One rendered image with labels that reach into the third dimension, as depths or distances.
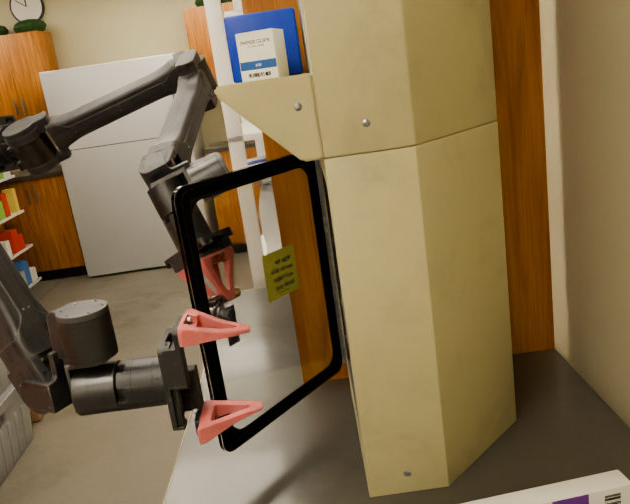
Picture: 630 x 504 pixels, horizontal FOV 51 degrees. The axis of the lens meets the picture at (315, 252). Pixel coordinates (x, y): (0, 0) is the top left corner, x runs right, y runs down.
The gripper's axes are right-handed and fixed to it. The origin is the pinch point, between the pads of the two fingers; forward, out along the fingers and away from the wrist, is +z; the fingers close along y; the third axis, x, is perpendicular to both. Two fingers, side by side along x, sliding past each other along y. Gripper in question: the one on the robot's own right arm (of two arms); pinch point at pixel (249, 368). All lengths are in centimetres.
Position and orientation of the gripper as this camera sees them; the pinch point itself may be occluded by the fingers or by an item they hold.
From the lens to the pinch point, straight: 76.7
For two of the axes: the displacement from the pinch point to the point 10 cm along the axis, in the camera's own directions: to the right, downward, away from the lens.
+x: -0.3, -2.7, 9.6
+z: 9.9, -1.3, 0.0
